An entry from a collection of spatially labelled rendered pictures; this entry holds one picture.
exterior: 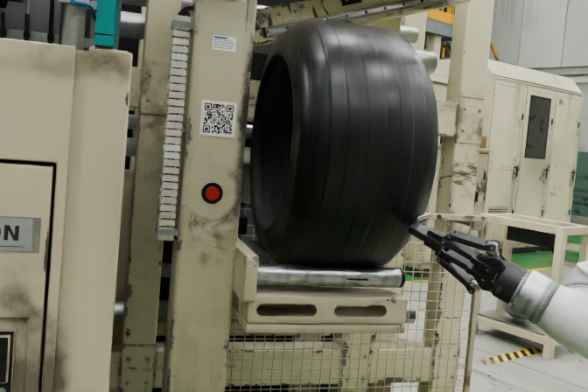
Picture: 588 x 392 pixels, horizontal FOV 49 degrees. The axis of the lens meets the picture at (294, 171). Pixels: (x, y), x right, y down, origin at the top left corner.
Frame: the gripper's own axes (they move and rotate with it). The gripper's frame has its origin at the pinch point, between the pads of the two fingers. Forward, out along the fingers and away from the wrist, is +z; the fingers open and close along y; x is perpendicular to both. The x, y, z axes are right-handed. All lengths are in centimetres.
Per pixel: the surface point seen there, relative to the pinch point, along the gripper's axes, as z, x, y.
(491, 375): -17, 178, 180
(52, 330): 12, -80, -21
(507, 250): 17, 291, 176
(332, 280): 13.0, -9.1, 16.3
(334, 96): 24.9, -7.1, -22.3
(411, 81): 16.5, 7.9, -25.5
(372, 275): 7.4, -1.7, 15.2
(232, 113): 46.1, -10.3, -9.3
